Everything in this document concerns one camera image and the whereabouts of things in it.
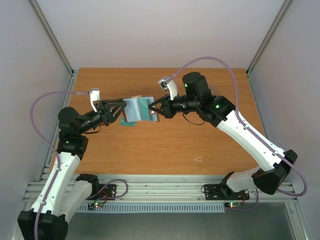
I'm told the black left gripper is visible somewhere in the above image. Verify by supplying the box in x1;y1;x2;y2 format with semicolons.
77;98;127;135

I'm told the teal credit card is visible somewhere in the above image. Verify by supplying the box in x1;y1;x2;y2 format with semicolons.
120;117;137;127
138;96;157;122

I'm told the brown leather card holder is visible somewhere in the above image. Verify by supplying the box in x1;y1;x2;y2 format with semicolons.
123;95;159;123

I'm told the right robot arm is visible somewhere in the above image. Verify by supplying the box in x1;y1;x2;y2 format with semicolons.
148;72;298;199

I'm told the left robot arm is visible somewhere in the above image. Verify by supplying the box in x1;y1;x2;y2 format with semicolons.
17;99;127;240

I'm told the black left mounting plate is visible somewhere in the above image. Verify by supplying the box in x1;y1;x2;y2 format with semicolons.
86;183;117;201

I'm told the black mounting plate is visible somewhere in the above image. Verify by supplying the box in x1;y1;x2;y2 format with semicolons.
86;183;117;201
200;184;250;201

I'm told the left controller board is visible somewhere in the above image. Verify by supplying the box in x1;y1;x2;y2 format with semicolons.
87;202;104;211

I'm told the controller board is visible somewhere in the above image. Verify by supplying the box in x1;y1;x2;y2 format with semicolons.
87;202;104;211
224;201;244;209

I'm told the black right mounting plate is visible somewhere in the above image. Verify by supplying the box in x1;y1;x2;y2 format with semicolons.
200;184;250;201

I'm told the right controller board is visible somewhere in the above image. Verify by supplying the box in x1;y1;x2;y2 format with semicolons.
224;201;244;209

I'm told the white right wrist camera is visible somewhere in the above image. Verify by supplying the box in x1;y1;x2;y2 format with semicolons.
158;76;179;101

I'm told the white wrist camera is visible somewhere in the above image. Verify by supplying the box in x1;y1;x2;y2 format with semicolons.
158;76;179;101
88;88;100;112

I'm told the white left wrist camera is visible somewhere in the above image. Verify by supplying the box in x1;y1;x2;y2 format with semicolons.
88;88;100;112

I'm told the aluminium frame post left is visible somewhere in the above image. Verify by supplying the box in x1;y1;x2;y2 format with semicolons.
28;0;74;76

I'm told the aluminium frame post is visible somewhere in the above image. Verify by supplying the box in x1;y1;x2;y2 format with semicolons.
246;0;294;78
28;0;74;76

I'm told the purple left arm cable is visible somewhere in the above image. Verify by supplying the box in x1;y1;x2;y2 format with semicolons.
29;91;92;240

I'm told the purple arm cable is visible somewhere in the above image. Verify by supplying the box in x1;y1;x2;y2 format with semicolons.
29;91;92;240
168;56;308;212

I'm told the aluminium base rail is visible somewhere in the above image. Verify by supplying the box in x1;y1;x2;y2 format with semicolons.
23;173;298;203

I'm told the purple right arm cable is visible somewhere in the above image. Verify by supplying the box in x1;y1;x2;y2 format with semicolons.
168;56;308;212

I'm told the grey slotted cable duct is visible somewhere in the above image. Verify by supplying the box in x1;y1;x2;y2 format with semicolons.
76;202;225;214

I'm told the aluminium frame post right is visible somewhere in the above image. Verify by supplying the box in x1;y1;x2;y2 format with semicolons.
246;0;294;78

